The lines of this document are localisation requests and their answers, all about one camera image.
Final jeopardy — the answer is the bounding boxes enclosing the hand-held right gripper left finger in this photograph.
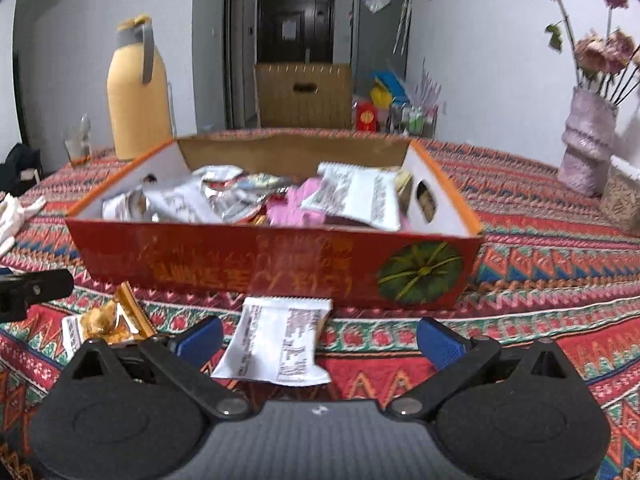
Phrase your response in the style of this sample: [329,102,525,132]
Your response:
[57,316,253,423]

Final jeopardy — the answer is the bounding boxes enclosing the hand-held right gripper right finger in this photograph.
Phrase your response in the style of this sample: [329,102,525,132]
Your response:
[385,316,586,423]

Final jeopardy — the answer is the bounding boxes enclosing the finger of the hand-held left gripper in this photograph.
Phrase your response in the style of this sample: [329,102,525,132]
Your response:
[0,269,75,321]

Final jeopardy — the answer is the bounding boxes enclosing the white snack packet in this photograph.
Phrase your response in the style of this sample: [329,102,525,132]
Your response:
[210,297,334,386]

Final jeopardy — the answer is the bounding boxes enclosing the red cardboard box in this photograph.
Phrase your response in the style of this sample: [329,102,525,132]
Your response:
[65,132,485,311]

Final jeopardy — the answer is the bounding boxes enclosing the orange snack packet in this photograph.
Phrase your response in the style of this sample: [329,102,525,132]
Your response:
[62,281,157,356]

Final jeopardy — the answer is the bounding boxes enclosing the heap of mixed snack packets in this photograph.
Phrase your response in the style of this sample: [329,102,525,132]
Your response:
[101,161,441,233]

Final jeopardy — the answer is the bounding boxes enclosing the white cloth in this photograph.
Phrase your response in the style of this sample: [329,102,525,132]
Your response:
[0,194,47,256]

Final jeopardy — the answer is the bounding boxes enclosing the patterned tablecloth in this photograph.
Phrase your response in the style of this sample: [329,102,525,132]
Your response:
[0,127,640,480]

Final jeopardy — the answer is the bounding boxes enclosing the glass cup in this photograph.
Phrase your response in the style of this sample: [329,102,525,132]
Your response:
[62,115,93,168]

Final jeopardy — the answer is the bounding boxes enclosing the yellow thermos jug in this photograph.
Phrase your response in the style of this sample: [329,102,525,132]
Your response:
[106,15,173,162]

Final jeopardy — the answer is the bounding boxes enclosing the red pouch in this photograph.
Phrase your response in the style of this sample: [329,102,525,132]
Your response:
[355,101,378,131]

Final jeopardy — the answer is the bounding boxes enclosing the pink ribbed vase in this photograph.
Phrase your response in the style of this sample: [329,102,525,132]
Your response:
[556,85,620,198]

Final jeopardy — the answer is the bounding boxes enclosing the blue and yellow bag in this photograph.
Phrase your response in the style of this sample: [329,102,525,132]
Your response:
[370,71,411,108]

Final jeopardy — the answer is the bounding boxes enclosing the grey refrigerator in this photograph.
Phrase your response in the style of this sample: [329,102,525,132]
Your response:
[352,0,413,98]

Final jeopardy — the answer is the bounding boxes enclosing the dark door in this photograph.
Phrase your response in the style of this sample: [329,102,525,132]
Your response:
[256,0,335,65]

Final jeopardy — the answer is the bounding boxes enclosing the dried pink flowers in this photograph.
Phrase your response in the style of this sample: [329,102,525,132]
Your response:
[530,0,640,106]

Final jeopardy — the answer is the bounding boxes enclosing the wire rack with bottles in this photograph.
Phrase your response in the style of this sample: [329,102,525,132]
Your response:
[387,102,438,137]

